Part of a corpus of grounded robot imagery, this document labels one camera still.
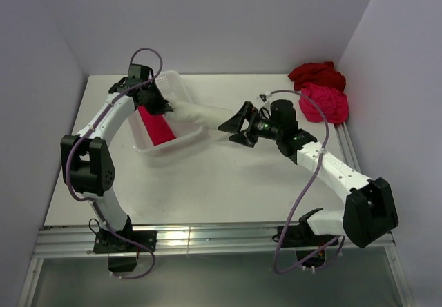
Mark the dark red t shirt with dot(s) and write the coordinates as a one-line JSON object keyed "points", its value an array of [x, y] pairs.
{"points": [[320, 74]]}

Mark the rolled pink t shirt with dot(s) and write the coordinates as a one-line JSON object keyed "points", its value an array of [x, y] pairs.
{"points": [[156, 126]]}

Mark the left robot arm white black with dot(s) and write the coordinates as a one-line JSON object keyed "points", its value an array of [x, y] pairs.
{"points": [[88, 170]]}

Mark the aluminium rail frame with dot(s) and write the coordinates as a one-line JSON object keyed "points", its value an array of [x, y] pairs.
{"points": [[211, 265]]}

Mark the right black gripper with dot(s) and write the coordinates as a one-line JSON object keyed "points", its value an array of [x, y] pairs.
{"points": [[235, 125]]}

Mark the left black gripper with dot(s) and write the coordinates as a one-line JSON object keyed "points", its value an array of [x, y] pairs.
{"points": [[161, 107]]}

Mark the white plastic basket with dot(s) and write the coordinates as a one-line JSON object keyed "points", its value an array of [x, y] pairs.
{"points": [[171, 85]]}

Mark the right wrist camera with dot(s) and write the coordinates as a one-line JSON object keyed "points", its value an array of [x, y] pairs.
{"points": [[264, 98]]}

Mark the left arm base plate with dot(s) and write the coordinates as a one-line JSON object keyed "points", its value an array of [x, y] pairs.
{"points": [[123, 248]]}

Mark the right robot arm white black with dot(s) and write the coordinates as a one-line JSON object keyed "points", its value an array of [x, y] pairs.
{"points": [[368, 211]]}

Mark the white t shirt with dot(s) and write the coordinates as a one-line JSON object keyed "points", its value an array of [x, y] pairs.
{"points": [[206, 116]]}

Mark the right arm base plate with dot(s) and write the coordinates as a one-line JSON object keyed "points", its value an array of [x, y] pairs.
{"points": [[300, 236]]}

